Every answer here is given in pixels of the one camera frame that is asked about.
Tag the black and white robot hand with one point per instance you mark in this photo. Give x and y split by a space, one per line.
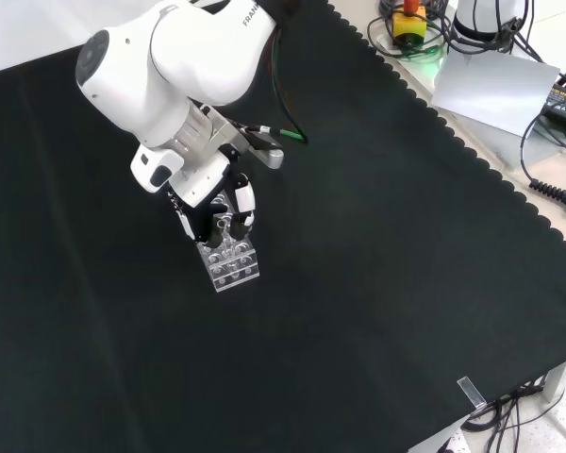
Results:
203 184

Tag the clear plastic test tube rack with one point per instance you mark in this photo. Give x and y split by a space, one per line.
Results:
233 269

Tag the black bench cloth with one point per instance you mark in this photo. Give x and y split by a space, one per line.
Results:
358 245

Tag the yellow stop button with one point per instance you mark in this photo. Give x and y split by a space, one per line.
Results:
409 26

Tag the pale board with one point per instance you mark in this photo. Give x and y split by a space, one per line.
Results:
493 87

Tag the white cylindrical base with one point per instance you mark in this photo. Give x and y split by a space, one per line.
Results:
476 19

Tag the clear tape strip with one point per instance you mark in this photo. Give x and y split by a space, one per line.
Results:
471 392

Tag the white table leg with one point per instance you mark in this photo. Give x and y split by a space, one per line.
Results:
557 380

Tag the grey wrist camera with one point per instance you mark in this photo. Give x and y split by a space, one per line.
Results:
270 156

